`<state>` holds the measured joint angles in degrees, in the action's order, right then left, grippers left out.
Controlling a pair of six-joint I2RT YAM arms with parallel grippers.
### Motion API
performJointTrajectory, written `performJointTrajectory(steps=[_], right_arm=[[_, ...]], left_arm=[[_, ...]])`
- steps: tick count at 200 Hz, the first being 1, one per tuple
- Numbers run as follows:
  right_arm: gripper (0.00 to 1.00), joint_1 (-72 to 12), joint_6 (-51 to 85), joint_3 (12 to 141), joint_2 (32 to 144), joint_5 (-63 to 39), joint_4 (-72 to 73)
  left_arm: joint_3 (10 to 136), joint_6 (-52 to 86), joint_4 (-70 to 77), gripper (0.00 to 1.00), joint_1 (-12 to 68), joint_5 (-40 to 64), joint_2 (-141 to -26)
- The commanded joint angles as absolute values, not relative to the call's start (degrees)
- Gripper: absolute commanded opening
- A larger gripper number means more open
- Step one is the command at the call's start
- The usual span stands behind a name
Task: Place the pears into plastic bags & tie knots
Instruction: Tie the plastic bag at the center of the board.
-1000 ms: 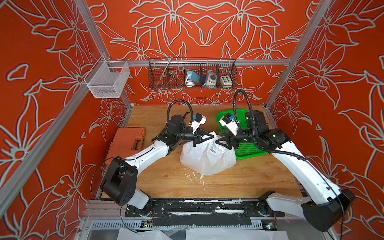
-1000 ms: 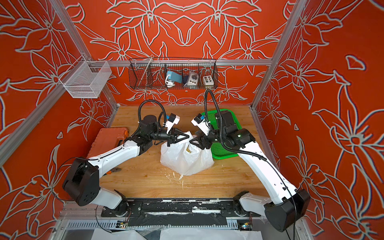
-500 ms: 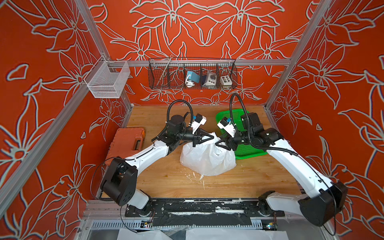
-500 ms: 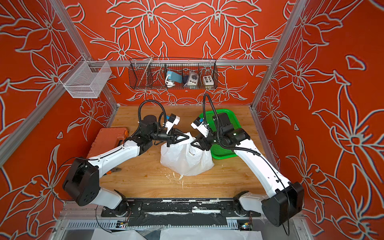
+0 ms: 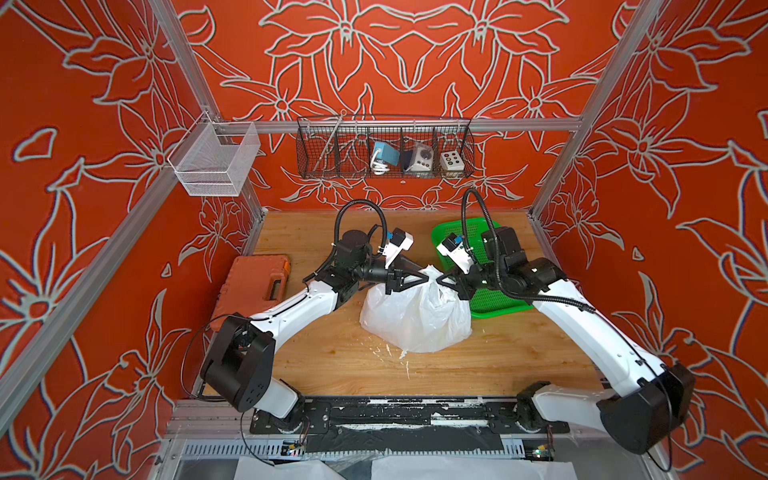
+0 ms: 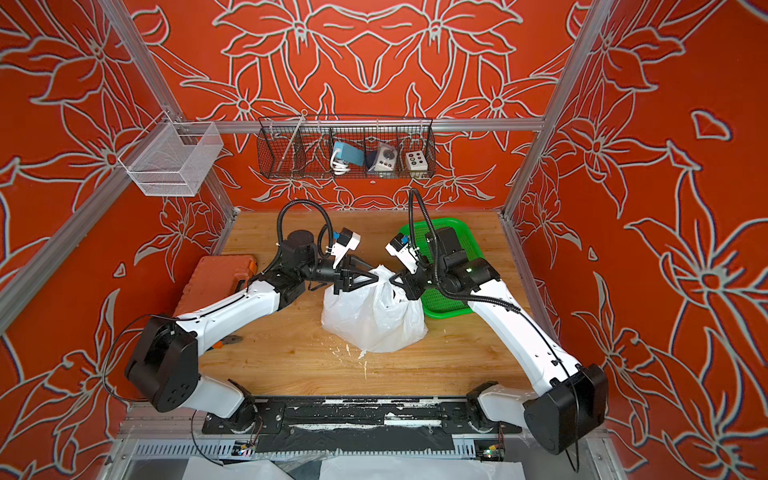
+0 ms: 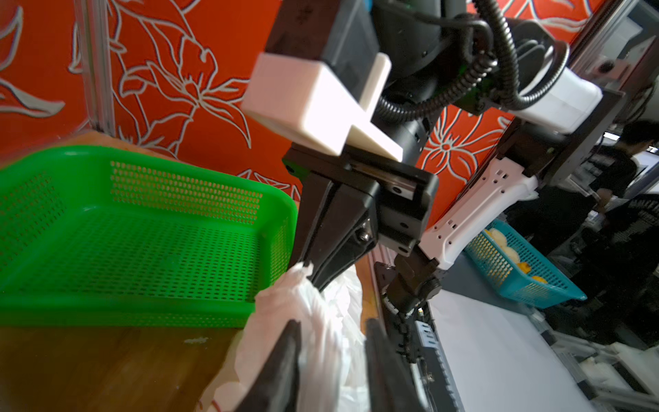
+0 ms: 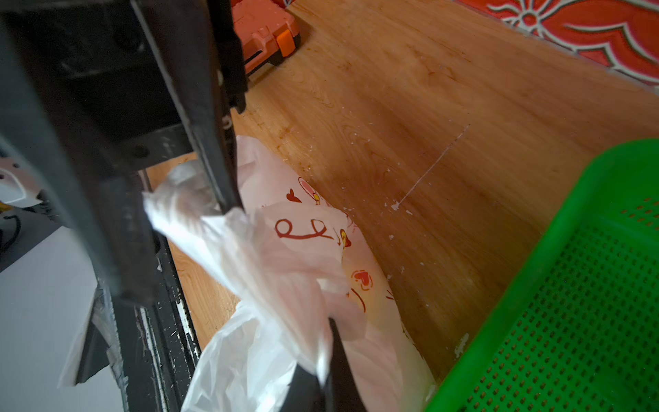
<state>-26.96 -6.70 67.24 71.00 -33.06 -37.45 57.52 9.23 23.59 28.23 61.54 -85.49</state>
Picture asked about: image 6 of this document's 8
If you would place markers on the white printed plastic bag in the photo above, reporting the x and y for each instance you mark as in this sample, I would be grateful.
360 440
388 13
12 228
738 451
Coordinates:
377 318

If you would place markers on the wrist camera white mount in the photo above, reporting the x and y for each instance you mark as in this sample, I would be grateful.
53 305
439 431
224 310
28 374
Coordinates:
344 241
400 247

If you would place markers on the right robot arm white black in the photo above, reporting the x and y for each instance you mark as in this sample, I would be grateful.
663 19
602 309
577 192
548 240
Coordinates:
567 400

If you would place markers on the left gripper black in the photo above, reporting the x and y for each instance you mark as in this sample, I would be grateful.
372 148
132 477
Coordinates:
343 280

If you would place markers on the black wire wall basket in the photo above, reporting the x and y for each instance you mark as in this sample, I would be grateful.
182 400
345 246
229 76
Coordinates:
325 147

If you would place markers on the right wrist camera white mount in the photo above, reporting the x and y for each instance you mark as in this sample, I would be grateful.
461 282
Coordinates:
400 247

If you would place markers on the orange plastic tool case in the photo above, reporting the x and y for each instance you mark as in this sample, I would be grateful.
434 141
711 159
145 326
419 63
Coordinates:
213 279

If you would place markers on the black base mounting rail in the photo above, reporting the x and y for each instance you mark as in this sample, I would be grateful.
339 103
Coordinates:
371 425

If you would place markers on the orange handled pliers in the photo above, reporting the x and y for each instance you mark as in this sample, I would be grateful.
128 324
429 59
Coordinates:
228 340

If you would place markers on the white button box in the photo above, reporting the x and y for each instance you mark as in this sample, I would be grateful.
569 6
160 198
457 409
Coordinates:
416 163

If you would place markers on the clear plastic wall bin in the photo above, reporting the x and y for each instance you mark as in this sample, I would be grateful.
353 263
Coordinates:
171 163

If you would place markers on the white round-socket adapter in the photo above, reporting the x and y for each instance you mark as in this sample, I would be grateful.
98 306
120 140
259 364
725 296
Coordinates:
383 160

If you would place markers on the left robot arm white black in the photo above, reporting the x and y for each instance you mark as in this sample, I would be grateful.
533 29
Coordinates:
164 366

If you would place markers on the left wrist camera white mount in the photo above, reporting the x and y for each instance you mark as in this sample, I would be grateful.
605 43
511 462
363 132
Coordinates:
344 241

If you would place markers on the blue white charger with cable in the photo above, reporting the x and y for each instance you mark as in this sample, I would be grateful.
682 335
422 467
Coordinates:
344 156

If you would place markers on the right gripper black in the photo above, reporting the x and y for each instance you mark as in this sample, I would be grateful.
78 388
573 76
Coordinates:
411 288

